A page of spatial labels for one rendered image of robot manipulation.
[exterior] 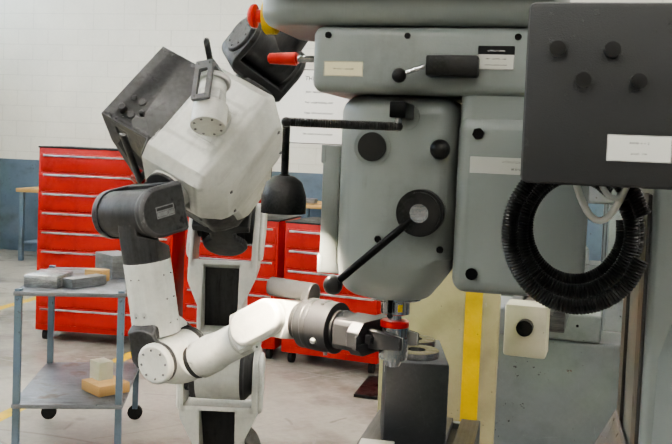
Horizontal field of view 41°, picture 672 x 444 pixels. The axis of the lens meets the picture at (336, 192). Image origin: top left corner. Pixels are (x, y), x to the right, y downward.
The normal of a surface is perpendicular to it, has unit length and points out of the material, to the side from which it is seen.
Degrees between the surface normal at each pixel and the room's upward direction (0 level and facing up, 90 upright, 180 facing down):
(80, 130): 90
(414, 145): 90
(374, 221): 90
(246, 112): 58
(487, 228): 90
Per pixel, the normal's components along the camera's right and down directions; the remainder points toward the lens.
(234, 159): 0.60, 0.00
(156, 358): -0.43, 0.13
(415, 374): -0.04, 0.05
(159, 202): 0.79, -0.04
